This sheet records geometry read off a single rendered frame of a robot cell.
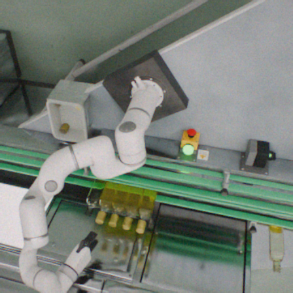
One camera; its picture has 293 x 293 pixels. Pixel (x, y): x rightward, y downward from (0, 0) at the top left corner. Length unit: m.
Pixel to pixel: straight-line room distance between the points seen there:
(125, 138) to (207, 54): 0.44
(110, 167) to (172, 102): 0.38
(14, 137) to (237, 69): 1.09
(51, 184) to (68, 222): 0.55
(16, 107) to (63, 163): 1.32
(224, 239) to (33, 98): 1.53
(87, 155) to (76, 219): 0.58
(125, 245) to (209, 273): 0.37
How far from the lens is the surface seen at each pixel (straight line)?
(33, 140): 1.75
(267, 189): 1.47
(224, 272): 1.56
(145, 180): 1.50
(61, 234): 1.59
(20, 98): 2.45
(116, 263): 1.49
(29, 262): 1.30
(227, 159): 1.51
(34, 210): 1.14
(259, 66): 1.33
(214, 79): 1.36
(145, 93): 1.28
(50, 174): 1.09
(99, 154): 1.10
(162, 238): 1.59
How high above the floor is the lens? 1.91
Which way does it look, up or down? 42 degrees down
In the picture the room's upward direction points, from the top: 159 degrees counter-clockwise
